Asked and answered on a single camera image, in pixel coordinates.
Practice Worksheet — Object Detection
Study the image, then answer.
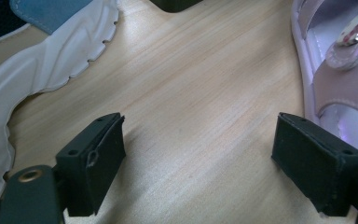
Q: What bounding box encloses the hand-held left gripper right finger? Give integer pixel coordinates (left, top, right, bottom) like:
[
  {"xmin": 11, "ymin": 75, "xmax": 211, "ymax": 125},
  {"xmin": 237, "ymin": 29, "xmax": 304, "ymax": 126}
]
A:
[{"xmin": 270, "ymin": 112, "xmax": 358, "ymax": 217}]

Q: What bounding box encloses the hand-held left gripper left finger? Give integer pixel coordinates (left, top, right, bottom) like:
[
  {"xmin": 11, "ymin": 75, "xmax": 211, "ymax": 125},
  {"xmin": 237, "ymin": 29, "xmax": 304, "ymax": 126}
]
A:
[{"xmin": 55, "ymin": 112, "xmax": 127, "ymax": 217}]

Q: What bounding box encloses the white and navy sneaker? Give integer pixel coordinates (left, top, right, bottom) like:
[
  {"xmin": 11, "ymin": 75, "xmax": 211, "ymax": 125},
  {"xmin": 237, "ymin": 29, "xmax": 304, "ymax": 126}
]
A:
[{"xmin": 0, "ymin": 0, "xmax": 120, "ymax": 209}]

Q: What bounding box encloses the glossy black tray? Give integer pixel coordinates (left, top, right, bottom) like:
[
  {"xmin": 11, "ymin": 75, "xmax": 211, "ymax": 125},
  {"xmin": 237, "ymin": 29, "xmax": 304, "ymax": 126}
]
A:
[{"xmin": 148, "ymin": 0, "xmax": 204, "ymax": 14}]

